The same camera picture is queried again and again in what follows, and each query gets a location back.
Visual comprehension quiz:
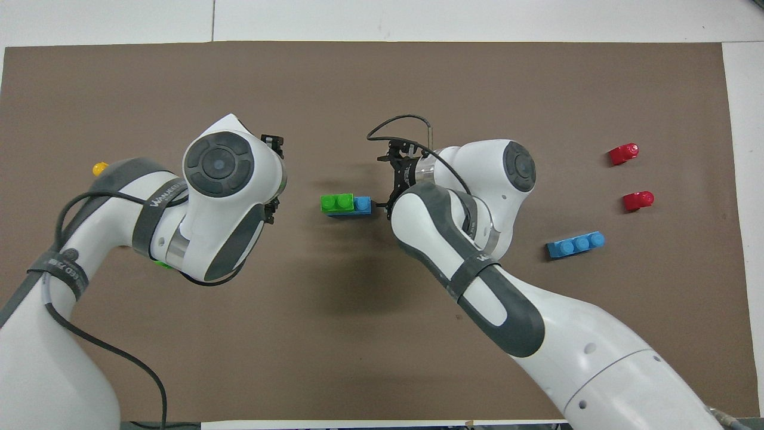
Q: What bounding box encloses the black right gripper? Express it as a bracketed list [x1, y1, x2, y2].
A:
[261, 134, 421, 225]

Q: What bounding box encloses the blue three-stud brick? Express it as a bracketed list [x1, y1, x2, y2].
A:
[327, 196, 372, 219]
[547, 231, 605, 260]

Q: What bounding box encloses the brown table mat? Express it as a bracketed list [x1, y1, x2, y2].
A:
[0, 41, 760, 422]

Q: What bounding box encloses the red one-stud brick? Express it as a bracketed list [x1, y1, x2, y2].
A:
[608, 143, 640, 167]
[623, 191, 655, 213]

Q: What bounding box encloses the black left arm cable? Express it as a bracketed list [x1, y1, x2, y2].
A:
[45, 190, 192, 430]

